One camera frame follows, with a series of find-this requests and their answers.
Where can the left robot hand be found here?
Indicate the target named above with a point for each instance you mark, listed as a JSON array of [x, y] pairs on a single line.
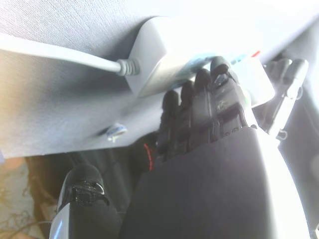
[[211, 189]]

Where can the white power strip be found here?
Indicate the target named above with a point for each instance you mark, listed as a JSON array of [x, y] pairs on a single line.
[[149, 49]]

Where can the white plug adapter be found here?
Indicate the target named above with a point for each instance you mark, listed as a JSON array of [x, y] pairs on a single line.
[[261, 84]]

